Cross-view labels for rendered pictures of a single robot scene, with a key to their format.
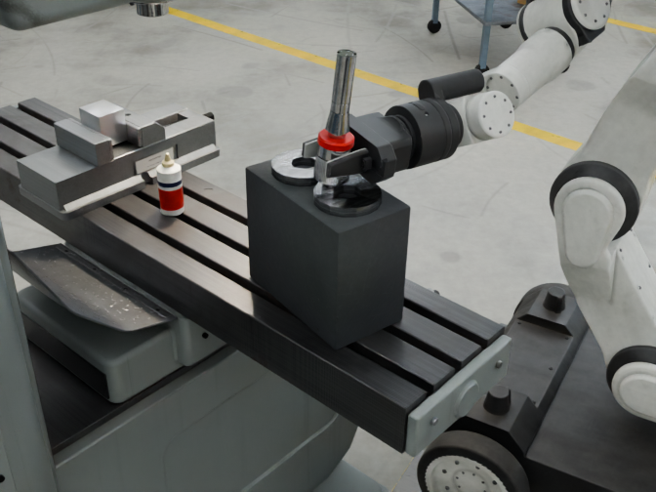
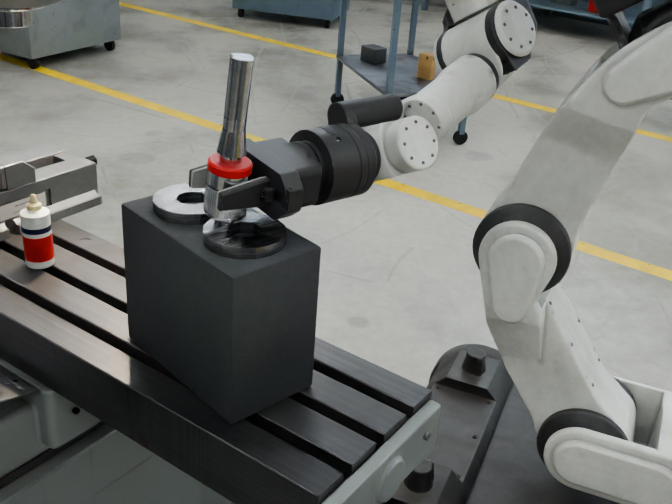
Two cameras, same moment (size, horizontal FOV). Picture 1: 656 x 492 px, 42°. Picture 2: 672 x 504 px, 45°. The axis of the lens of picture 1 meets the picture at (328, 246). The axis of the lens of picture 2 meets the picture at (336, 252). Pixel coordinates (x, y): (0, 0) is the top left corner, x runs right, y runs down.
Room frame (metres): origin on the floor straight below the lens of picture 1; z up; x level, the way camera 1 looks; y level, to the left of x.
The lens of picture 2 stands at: (0.19, -0.02, 1.53)
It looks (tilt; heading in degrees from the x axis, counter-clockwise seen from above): 27 degrees down; 352
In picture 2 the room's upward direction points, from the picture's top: 4 degrees clockwise
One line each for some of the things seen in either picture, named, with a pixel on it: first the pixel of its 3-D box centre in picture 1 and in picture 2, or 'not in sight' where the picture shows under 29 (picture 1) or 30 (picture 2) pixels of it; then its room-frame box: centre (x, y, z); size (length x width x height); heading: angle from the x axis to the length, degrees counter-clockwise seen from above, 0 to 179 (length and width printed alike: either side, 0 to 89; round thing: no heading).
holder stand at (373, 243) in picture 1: (324, 239); (217, 290); (1.02, 0.01, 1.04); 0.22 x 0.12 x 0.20; 37
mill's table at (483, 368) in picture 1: (172, 228); (40, 285); (1.27, 0.27, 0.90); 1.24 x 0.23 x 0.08; 49
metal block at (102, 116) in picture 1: (102, 123); not in sight; (1.38, 0.40, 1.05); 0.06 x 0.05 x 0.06; 48
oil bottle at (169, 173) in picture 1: (170, 183); (36, 229); (1.27, 0.27, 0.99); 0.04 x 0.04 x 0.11
